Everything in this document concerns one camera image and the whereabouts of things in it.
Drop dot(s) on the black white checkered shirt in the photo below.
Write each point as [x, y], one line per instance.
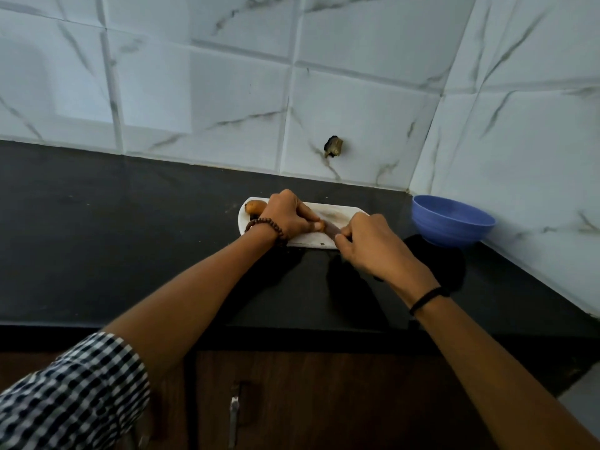
[70, 393]

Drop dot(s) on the person's left forearm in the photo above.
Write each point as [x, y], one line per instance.
[187, 304]

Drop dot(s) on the whole brown potato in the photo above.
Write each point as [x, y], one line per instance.
[255, 207]

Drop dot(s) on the black wristband with charm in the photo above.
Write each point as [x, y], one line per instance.
[429, 298]

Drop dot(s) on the brown wall pipe stub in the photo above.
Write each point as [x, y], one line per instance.
[333, 147]

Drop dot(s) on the person's right hand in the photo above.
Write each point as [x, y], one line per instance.
[382, 253]

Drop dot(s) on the white cutting board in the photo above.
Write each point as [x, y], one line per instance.
[340, 213]

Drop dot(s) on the person's right forearm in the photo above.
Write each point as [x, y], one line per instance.
[506, 379]

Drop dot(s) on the person's left hand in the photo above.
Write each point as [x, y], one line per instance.
[288, 215]

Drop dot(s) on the steel kitchen knife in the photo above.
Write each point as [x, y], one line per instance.
[332, 229]

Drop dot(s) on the blue plastic bowl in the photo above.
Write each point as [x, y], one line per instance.
[450, 224]

